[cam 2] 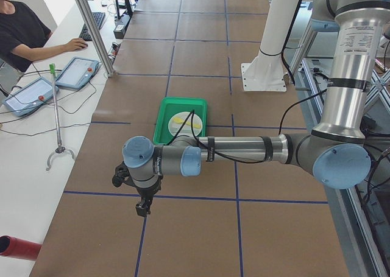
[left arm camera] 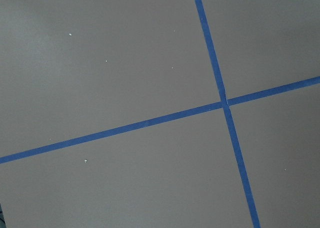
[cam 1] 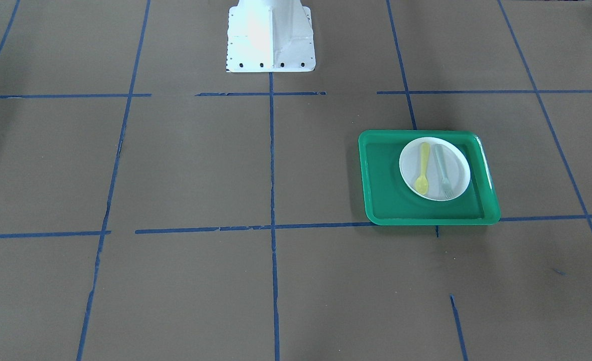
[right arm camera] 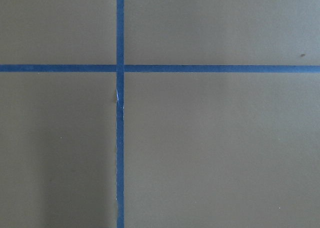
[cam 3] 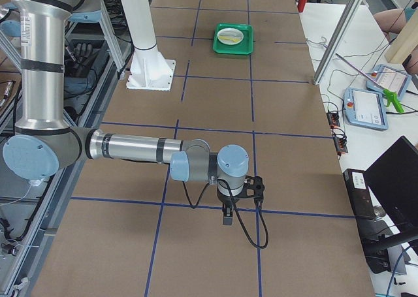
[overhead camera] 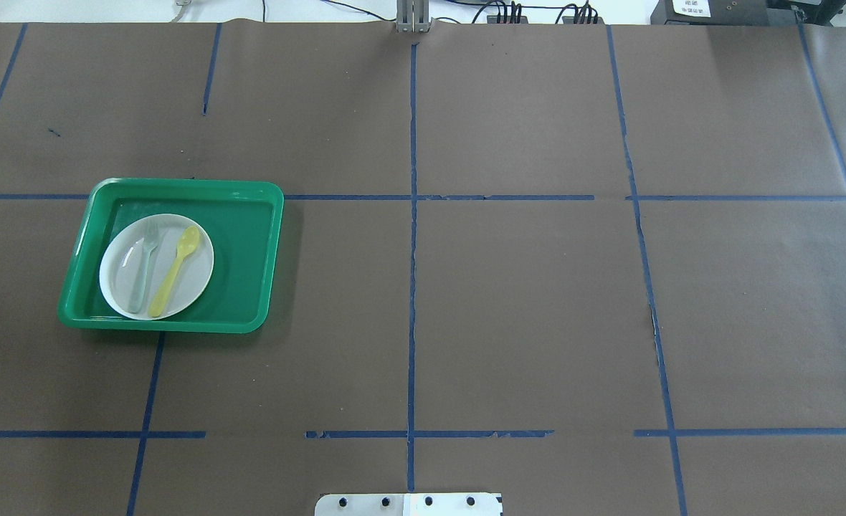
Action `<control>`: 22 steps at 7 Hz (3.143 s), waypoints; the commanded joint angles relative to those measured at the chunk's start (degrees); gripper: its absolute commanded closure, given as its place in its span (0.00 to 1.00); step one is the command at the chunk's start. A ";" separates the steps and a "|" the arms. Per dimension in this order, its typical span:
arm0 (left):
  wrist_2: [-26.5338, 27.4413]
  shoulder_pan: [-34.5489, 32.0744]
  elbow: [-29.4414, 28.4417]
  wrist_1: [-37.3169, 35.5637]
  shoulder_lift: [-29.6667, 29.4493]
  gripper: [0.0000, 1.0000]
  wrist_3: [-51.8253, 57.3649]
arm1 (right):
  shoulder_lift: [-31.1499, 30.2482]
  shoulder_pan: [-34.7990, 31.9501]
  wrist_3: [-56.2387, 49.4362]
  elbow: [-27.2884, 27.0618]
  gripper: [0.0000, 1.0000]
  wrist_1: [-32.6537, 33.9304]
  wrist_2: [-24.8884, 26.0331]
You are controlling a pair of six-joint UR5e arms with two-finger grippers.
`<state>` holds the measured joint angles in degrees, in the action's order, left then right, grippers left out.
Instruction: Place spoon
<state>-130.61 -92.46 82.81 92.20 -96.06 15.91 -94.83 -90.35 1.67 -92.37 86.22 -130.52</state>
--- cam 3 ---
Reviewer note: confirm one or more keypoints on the black monitor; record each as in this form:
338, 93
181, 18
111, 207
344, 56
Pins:
393, 181

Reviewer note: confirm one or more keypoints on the far teach pendant tablet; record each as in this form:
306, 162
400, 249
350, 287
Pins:
394, 80

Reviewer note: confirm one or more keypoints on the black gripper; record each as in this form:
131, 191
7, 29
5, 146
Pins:
225, 200

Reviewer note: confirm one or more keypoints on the green plastic tray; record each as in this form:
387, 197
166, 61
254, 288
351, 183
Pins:
244, 48

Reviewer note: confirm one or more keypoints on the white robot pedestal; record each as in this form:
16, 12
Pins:
149, 69

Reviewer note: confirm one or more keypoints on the yellow plastic spoon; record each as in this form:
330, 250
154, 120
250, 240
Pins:
229, 40

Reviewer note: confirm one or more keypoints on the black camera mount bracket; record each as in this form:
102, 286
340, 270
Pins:
253, 188

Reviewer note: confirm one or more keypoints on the far orange black connector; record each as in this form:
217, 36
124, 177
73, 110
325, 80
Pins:
333, 118

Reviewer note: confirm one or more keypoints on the near orange black connector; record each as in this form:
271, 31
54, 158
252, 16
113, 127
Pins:
340, 141

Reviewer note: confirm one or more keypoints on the person forearm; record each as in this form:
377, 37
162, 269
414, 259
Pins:
391, 21

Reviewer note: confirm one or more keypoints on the wooden beam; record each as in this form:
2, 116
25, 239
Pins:
405, 42

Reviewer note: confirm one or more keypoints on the green handled grabber stick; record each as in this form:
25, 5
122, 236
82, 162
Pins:
391, 96

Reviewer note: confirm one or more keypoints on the teach pendant tablet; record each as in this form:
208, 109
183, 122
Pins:
394, 80
364, 108

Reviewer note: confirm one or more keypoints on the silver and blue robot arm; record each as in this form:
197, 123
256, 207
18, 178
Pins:
44, 143

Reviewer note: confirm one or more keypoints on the black monitor stand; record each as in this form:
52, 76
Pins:
380, 245

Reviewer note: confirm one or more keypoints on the near teach pendant tablet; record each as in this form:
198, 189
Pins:
364, 108

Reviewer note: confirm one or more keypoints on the white round plate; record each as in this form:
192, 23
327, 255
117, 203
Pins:
231, 32

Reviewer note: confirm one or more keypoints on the orange black connector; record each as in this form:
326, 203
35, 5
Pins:
333, 118
340, 141

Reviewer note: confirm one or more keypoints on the black computer box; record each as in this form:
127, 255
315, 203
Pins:
359, 195

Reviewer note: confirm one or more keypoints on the aluminium frame post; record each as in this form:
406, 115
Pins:
341, 28

